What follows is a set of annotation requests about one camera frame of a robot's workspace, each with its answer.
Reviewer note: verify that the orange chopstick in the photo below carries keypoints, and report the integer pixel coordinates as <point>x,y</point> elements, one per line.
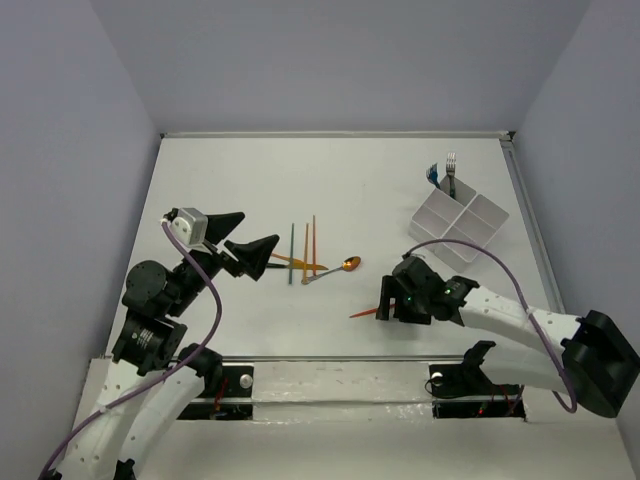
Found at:
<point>306,254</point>
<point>314,245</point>

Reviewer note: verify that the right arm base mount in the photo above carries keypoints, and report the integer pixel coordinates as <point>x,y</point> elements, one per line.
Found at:
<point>463,391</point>

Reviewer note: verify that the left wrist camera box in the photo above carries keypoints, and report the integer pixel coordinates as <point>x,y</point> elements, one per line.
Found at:
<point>188,225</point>

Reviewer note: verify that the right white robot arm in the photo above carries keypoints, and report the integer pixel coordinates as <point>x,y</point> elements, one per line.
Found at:
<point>585,357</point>

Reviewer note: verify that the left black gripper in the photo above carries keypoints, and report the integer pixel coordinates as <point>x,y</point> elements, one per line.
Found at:
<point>221,252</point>

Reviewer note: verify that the teal chopstick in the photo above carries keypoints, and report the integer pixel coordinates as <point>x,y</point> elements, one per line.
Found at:
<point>291,255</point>

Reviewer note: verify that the silver fork teal handle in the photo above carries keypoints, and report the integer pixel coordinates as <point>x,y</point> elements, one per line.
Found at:
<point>451,172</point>

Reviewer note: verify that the yellow plastic knife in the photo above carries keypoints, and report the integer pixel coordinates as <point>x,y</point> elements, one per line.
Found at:
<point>283,262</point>

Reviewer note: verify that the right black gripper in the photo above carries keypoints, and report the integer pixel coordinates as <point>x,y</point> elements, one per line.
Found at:
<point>389,288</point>

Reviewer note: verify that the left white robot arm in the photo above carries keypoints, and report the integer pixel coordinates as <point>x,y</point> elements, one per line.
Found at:
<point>152,377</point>

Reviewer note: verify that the orange plastic spoon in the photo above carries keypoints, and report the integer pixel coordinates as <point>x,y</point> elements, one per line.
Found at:
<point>371,311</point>

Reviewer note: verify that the blue plastic fork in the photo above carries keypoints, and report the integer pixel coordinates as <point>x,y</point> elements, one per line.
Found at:
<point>432,176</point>

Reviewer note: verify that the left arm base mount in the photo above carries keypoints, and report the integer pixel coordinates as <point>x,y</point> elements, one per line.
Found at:
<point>228,399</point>

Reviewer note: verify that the white divided utensil container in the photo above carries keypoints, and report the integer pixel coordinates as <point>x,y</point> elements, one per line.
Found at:
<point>467,216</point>

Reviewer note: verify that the copper metal spoon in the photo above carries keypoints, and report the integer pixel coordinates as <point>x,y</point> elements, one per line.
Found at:
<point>348,265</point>

